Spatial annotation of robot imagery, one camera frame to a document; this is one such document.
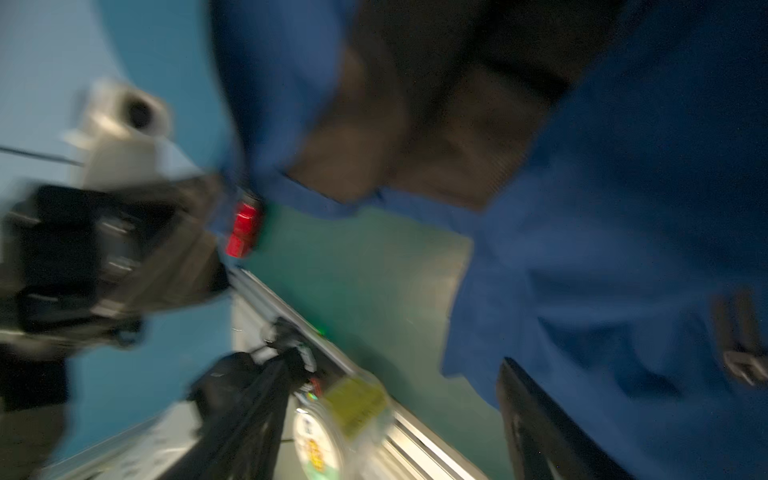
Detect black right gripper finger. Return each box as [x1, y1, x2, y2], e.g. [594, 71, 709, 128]
[496, 358, 631, 479]

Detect dark blue jacket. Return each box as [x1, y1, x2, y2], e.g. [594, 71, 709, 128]
[209, 1, 767, 479]

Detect round label tape roll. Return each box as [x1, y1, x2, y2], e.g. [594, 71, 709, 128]
[292, 371, 394, 479]

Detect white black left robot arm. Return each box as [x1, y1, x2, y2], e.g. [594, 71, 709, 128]
[1, 175, 307, 479]

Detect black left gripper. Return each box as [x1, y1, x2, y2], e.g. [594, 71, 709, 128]
[1, 175, 229, 359]

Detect front aluminium rail base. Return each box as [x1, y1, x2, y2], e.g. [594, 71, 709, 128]
[42, 269, 481, 479]

